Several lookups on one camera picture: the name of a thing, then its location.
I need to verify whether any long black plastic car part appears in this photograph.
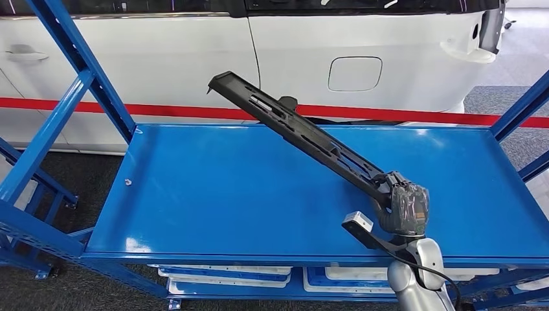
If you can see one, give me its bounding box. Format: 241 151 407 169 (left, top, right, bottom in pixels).
207 71 398 207

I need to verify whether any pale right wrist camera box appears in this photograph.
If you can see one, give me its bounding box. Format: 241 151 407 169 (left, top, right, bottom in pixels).
341 211 387 252

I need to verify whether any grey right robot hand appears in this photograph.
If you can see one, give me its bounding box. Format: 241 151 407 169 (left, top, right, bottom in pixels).
370 171 431 237

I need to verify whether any black barrier post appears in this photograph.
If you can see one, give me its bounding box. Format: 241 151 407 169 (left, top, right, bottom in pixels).
278 96 299 113

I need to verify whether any red barrier belt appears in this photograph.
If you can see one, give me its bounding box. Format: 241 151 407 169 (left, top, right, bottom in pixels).
296 104 549 129
0 97 258 122

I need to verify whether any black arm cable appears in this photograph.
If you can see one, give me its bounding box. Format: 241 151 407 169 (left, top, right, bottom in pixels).
386 250 463 311

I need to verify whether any white car body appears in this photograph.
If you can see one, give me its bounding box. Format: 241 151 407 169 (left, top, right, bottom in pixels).
0 0 507 156

